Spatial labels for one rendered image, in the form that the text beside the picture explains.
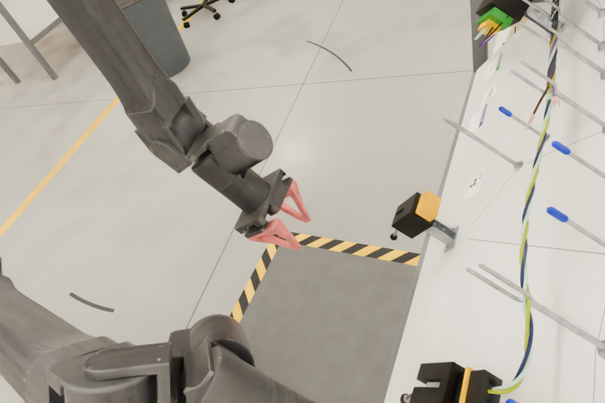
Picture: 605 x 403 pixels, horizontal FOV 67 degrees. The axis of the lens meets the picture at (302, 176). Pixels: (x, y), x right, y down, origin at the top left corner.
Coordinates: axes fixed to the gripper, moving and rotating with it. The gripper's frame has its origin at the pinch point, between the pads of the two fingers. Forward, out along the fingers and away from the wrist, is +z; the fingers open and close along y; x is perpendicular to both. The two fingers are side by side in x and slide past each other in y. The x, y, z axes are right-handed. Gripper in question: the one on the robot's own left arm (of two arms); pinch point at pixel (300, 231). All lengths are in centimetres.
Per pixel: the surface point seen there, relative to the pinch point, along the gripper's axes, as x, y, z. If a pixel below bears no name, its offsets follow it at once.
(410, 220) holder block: -11.3, 7.2, 12.2
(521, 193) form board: -27.9, 9.1, 15.8
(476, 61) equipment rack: -11, 72, 27
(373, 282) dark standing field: 67, 53, 82
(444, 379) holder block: -26.2, -22.5, 4.0
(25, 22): 347, 250, -138
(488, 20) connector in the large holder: -28, 44, 6
